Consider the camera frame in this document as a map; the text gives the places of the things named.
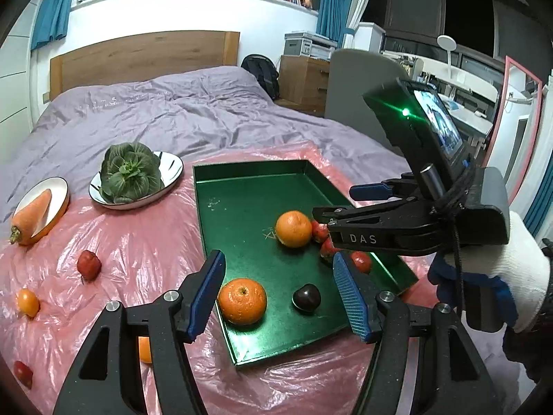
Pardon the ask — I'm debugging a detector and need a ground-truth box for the large orange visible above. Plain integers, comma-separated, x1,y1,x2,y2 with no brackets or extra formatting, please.
217,278,267,326
275,211,312,248

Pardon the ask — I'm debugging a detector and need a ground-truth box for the small red apple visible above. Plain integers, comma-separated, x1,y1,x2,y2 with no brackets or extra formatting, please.
77,250,102,282
320,237,340,265

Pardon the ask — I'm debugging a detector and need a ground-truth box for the dark purple plum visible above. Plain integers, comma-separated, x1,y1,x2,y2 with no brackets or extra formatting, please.
291,283,321,315

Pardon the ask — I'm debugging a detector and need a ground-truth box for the small orange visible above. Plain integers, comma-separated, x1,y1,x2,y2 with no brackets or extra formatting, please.
16,288,40,319

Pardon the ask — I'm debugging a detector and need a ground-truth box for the white gloved right hand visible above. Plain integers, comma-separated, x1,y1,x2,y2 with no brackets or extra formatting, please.
428,212,552,333

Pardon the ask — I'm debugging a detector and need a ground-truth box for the pink framed mirror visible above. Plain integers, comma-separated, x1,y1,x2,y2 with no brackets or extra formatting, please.
483,56,544,202

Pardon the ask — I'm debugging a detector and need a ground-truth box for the white desk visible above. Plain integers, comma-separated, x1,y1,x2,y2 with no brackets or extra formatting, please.
383,50,499,141

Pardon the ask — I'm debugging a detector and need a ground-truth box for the green rectangular tray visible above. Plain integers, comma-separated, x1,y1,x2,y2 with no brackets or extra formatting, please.
192,159,419,368

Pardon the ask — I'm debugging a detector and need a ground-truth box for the grey office chair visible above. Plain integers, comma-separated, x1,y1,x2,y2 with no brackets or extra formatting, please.
324,49,408,156

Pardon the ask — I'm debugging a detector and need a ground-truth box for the pink plastic sheet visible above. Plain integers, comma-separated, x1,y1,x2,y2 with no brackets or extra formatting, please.
0,141,442,415

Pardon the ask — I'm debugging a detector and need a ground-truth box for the wooden nightstand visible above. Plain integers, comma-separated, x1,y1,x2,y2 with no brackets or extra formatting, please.
275,55,330,117

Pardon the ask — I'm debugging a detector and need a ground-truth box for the white desk lamp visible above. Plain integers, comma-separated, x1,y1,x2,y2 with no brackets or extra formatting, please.
437,34,457,79

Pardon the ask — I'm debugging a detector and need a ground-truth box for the white striped oval plate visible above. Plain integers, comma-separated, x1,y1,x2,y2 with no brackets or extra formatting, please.
88,151,184,211

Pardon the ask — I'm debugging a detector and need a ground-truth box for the green leafy vegetable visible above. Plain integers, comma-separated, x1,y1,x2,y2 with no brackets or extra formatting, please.
99,142,164,204

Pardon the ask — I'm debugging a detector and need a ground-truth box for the orange rimmed white plate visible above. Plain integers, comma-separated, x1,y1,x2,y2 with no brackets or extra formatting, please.
10,177,70,246

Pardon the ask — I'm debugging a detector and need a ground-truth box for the carrot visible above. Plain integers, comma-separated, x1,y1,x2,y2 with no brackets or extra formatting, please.
9,188,51,245

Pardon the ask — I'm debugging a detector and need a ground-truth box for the white printer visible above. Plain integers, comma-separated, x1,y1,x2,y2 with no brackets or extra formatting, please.
283,32,337,61

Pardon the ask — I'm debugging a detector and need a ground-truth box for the black backpack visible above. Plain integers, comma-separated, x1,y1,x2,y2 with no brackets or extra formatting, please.
241,54,280,101

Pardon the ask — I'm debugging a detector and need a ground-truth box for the purple bed duvet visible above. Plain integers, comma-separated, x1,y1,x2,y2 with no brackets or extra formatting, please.
0,65,537,415

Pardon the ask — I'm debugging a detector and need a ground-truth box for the blue curtain right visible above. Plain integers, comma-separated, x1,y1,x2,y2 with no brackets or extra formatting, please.
316,0,368,49

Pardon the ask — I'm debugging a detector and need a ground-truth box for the blue curtain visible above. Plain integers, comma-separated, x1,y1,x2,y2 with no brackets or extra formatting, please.
30,0,72,50
316,0,368,49

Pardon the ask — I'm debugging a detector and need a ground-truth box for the white wardrobe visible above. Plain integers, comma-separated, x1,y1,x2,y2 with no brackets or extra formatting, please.
0,0,39,164

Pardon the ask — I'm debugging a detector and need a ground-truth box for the wooden headboard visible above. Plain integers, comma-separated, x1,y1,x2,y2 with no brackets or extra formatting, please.
50,30,240,100

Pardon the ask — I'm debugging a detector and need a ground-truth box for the blue curtain left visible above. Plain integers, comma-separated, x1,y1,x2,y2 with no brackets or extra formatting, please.
30,0,72,50

